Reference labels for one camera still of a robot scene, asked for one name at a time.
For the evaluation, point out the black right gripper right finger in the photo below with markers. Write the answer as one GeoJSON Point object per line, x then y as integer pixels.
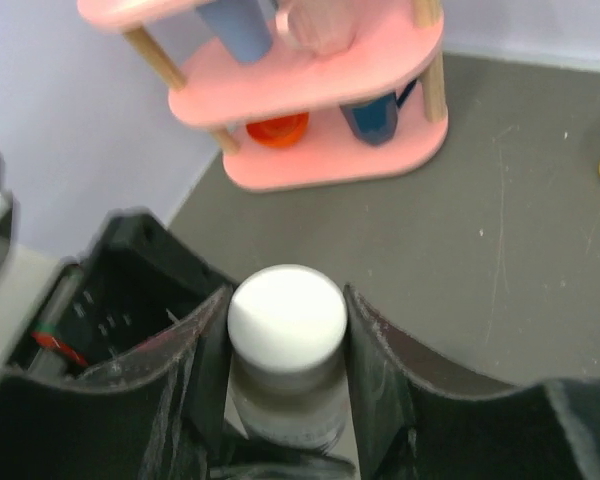
{"type": "Point", "coordinates": [418, 415]}

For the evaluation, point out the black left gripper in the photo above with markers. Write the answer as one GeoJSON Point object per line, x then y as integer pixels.
{"type": "Point", "coordinates": [136, 281]}

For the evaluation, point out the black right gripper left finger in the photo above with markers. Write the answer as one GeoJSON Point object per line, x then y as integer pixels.
{"type": "Point", "coordinates": [155, 412]}

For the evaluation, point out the white pill bottle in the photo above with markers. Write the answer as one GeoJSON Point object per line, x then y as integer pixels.
{"type": "Point", "coordinates": [307, 410]}

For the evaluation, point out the white bottle cap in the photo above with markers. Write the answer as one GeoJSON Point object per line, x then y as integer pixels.
{"type": "Point", "coordinates": [287, 319]}

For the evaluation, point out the orange plastic bowl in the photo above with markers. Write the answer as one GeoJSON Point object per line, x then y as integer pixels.
{"type": "Point", "coordinates": [279, 132]}

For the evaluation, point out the pink three-tier wooden shelf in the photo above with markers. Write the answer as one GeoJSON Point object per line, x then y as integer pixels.
{"type": "Point", "coordinates": [398, 41]}

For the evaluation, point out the small light blue cup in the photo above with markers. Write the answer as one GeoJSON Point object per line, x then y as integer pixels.
{"type": "Point", "coordinates": [240, 26]}

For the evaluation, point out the dark blue faceted cup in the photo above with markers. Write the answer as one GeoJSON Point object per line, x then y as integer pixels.
{"type": "Point", "coordinates": [374, 122]}

